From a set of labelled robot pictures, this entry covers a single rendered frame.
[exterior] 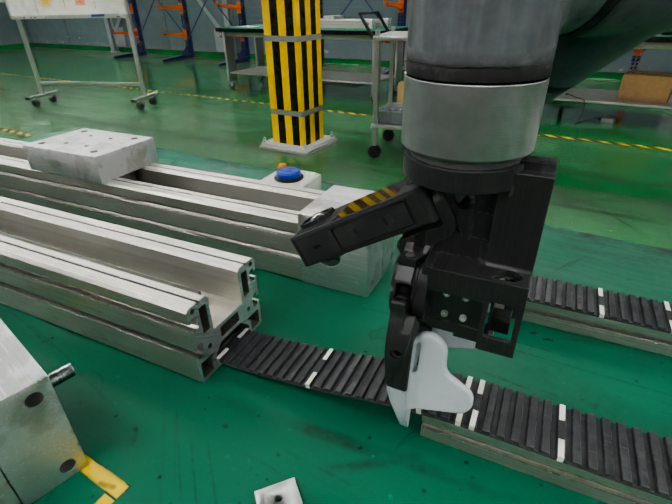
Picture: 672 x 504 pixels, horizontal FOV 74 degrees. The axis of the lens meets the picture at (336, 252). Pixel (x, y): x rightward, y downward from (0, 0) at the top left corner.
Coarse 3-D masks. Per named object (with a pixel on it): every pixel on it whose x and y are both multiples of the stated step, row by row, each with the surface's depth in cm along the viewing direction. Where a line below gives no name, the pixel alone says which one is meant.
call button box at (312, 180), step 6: (270, 174) 74; (306, 174) 73; (312, 174) 73; (318, 174) 73; (264, 180) 71; (270, 180) 71; (276, 180) 70; (282, 180) 70; (288, 180) 70; (294, 180) 70; (300, 180) 71; (306, 180) 71; (312, 180) 71; (318, 180) 73; (300, 186) 68; (306, 186) 69; (312, 186) 71; (318, 186) 73
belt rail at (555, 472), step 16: (432, 432) 35; (448, 432) 35; (464, 432) 34; (464, 448) 35; (480, 448) 34; (496, 448) 34; (512, 448) 32; (512, 464) 33; (528, 464) 33; (544, 464) 33; (560, 464) 31; (544, 480) 33; (560, 480) 32; (576, 480) 31; (592, 480) 31; (608, 480) 30; (592, 496) 31; (608, 496) 31; (624, 496) 30; (640, 496) 30; (656, 496) 29
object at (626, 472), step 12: (624, 432) 32; (636, 432) 32; (624, 444) 31; (636, 444) 31; (624, 456) 30; (636, 456) 30; (624, 468) 30; (636, 468) 30; (648, 468) 30; (624, 480) 29; (636, 480) 29; (648, 480) 29; (648, 492) 29
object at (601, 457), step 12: (588, 420) 33; (600, 420) 33; (588, 432) 32; (600, 432) 32; (612, 432) 32; (588, 444) 31; (600, 444) 32; (612, 444) 32; (588, 456) 30; (600, 456) 31; (612, 456) 30; (588, 468) 30; (600, 468) 30; (612, 468) 30; (612, 480) 29
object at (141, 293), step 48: (0, 240) 49; (48, 240) 56; (96, 240) 51; (144, 240) 48; (0, 288) 51; (48, 288) 46; (96, 288) 42; (144, 288) 40; (192, 288) 47; (240, 288) 44; (96, 336) 46; (144, 336) 43; (192, 336) 39
